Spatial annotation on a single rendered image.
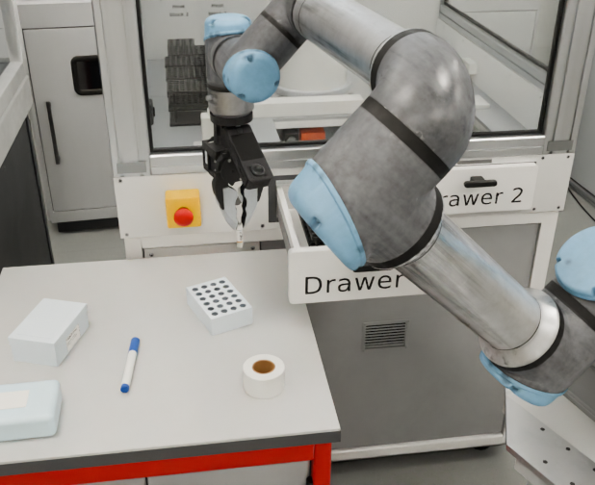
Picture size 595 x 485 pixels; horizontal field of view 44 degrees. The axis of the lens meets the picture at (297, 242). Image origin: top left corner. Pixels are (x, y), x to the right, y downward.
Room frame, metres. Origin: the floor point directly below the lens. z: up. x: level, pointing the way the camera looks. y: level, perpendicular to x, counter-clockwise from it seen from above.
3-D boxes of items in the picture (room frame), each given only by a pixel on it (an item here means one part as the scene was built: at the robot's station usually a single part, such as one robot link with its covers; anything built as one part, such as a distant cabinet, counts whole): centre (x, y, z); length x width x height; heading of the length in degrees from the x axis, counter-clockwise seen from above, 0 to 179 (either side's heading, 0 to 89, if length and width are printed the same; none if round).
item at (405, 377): (1.96, -0.06, 0.40); 1.03 x 0.95 x 0.80; 98
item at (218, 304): (1.19, 0.15, 0.78); 0.12 x 0.08 x 0.04; 29
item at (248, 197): (1.19, 0.10, 1.01); 0.06 x 0.03 x 0.09; 29
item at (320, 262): (1.17, -0.13, 0.87); 0.29 x 0.02 x 0.11; 98
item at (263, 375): (0.98, 0.06, 0.78); 0.07 x 0.07 x 0.04
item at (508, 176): (1.52, -0.39, 0.87); 0.29 x 0.02 x 0.11; 98
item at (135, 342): (1.03, 0.29, 0.77); 0.14 x 0.02 x 0.02; 3
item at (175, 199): (1.41, 0.24, 0.88); 0.07 x 0.05 x 0.07; 98
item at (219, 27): (1.18, 0.11, 1.27); 0.09 x 0.08 x 0.11; 19
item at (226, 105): (1.18, 0.11, 1.19); 0.08 x 0.08 x 0.05
